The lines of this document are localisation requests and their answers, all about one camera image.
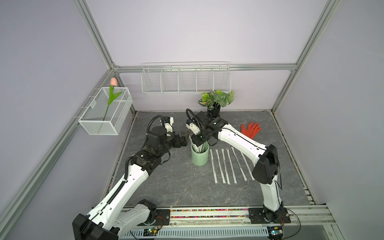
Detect green cylindrical storage cup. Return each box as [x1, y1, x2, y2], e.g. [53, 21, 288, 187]
[191, 142, 210, 166]

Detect white straw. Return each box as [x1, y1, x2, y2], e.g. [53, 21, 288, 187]
[221, 149, 231, 185]
[215, 149, 227, 184]
[226, 148, 237, 184]
[241, 152, 255, 181]
[210, 149, 218, 184]
[231, 147, 248, 181]

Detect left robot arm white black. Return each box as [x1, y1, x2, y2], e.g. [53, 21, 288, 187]
[72, 132, 189, 240]

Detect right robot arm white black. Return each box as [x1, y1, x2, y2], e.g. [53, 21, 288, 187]
[186, 118, 285, 223]

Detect bundle of wrapped white straws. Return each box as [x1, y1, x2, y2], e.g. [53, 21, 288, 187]
[191, 143, 209, 154]

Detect black vase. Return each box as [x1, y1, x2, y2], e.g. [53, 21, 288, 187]
[208, 103, 221, 119]

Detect green artificial plant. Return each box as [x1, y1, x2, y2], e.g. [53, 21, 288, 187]
[198, 90, 235, 111]

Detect red work glove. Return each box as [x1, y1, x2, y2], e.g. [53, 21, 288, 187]
[241, 122, 261, 140]

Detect pink artificial tulip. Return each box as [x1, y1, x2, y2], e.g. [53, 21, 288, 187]
[103, 77, 122, 121]

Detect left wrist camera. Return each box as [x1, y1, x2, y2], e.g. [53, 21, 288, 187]
[144, 115, 174, 148]

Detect white wire wall shelf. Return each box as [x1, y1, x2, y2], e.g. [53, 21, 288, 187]
[141, 62, 232, 95]

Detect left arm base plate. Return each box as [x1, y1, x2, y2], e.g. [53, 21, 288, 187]
[138, 209, 171, 226]

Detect white mesh wall basket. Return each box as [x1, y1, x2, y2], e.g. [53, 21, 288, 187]
[75, 87, 133, 136]

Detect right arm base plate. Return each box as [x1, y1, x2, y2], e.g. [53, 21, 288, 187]
[249, 207, 291, 225]

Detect white slotted cable duct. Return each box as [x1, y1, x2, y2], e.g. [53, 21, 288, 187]
[121, 227, 269, 240]

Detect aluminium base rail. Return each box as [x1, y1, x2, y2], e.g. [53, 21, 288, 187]
[156, 205, 336, 227]

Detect aluminium frame struts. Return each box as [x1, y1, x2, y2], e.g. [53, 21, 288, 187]
[1, 1, 340, 240]

